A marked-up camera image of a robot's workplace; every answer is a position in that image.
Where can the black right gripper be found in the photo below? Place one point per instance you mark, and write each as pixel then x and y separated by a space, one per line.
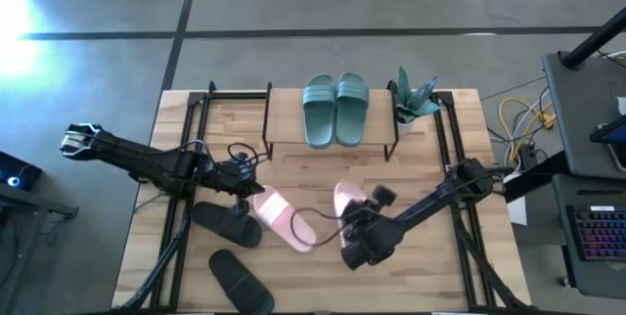
pixel 359 254

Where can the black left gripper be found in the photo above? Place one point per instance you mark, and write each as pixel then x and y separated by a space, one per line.
pixel 230 175

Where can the pink rubber slide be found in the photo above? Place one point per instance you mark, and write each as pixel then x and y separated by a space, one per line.
pixel 281 217
pixel 348 192

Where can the black rubber slide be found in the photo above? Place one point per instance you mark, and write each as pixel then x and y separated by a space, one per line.
pixel 220 222
pixel 240 283

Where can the green rubber slide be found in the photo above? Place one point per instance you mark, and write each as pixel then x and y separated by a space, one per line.
pixel 352 109
pixel 319 114

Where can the wooden shelf with black frame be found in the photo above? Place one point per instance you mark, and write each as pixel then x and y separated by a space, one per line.
pixel 288 119

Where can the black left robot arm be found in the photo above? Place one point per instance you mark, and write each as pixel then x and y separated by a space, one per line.
pixel 142 161

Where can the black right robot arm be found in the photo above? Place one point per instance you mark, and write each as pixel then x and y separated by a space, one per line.
pixel 430 205

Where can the green succulent in white pot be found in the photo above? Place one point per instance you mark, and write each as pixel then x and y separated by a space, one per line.
pixel 413 102

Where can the white paper sheet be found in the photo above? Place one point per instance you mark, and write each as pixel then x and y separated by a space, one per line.
pixel 518 212

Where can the black desk beam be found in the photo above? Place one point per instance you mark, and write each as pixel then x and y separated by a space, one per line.
pixel 538 178

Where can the grey desk top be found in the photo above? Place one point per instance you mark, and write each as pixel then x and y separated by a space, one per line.
pixel 577 109
pixel 562 237

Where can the grey metal table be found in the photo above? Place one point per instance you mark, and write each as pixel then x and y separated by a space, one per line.
pixel 29 200

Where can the black device with blue light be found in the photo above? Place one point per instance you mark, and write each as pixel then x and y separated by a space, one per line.
pixel 24 170

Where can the backlit keyboard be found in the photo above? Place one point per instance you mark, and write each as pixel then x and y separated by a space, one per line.
pixel 601 234

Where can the black tablet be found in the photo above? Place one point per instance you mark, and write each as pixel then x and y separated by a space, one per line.
pixel 617 139

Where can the black pole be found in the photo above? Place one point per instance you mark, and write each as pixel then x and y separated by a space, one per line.
pixel 592 41

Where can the black metal rig frame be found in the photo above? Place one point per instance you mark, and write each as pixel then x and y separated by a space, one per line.
pixel 230 95

